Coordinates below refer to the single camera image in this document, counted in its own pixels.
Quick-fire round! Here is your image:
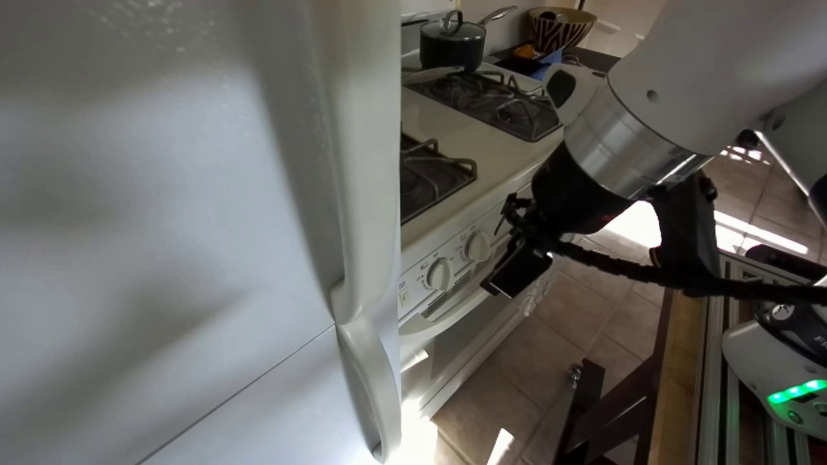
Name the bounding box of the metal cart frame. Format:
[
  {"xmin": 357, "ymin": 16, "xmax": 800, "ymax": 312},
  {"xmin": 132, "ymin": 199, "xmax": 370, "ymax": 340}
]
[{"xmin": 694, "ymin": 254, "xmax": 821, "ymax": 465}]

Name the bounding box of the thick black braided cable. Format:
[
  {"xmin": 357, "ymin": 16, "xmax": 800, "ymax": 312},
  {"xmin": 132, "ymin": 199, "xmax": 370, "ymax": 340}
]
[{"xmin": 547, "ymin": 234, "xmax": 827, "ymax": 305}]

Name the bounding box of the white refrigerator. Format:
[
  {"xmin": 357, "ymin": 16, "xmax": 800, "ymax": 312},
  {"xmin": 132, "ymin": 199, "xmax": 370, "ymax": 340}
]
[{"xmin": 0, "ymin": 0, "xmax": 404, "ymax": 465}]

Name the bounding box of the white gas stove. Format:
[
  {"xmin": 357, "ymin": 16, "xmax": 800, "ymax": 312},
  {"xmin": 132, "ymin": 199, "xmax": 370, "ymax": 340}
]
[{"xmin": 395, "ymin": 60, "xmax": 605, "ymax": 421}]

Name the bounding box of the black saucepan with lid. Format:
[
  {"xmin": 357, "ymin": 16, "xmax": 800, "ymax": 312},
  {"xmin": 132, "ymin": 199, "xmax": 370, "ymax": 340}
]
[{"xmin": 418, "ymin": 6, "xmax": 519, "ymax": 75}]

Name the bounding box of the black cast iron burner grate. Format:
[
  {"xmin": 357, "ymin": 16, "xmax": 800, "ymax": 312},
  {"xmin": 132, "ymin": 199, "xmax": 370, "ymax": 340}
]
[
  {"xmin": 397, "ymin": 132, "xmax": 480, "ymax": 228},
  {"xmin": 406, "ymin": 69, "xmax": 569, "ymax": 145}
]

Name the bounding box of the long white refrigerator door handle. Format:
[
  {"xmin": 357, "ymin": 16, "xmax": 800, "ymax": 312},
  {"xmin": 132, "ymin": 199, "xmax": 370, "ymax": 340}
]
[{"xmin": 308, "ymin": 0, "xmax": 404, "ymax": 328}]

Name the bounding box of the dark wooden chair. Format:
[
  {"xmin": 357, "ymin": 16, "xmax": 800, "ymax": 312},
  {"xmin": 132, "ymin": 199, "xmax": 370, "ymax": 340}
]
[{"xmin": 554, "ymin": 356, "xmax": 662, "ymax": 465}]

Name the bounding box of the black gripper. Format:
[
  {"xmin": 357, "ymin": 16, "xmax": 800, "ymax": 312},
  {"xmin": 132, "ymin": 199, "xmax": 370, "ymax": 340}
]
[{"xmin": 501, "ymin": 139, "xmax": 640, "ymax": 255}]

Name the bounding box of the white oven door handle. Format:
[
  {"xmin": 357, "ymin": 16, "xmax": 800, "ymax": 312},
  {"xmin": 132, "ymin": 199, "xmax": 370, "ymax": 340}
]
[{"xmin": 395, "ymin": 247, "xmax": 554, "ymax": 340}]

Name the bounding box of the dark wrist camera box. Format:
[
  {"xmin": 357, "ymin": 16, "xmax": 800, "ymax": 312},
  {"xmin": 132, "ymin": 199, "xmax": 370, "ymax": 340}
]
[{"xmin": 479, "ymin": 242, "xmax": 556, "ymax": 303}]

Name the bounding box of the blue plastic container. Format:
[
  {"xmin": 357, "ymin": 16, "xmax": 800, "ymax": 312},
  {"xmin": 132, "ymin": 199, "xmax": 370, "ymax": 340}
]
[{"xmin": 530, "ymin": 46, "xmax": 569, "ymax": 75}]

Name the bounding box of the short white refrigerator door handle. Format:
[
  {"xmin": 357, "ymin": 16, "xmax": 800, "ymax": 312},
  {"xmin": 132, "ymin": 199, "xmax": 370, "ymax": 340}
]
[{"xmin": 334, "ymin": 316, "xmax": 404, "ymax": 460}]

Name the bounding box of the cream stove burner knob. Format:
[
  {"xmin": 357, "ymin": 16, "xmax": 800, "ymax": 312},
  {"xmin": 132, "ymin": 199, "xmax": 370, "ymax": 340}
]
[
  {"xmin": 462, "ymin": 229, "xmax": 492, "ymax": 266},
  {"xmin": 424, "ymin": 257, "xmax": 455, "ymax": 294}
]

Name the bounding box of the wooden board edge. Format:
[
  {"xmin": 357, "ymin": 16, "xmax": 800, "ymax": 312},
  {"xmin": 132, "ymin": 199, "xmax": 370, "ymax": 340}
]
[{"xmin": 647, "ymin": 287, "xmax": 718, "ymax": 465}]

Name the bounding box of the utensil holder with tools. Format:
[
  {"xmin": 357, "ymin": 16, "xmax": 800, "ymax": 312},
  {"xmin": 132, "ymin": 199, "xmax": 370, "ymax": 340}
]
[{"xmin": 525, "ymin": 6, "xmax": 599, "ymax": 55}]

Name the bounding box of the dark kitchen countertop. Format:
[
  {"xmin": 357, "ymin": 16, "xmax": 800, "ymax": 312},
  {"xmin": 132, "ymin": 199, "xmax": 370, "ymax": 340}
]
[{"xmin": 493, "ymin": 43, "xmax": 625, "ymax": 86}]

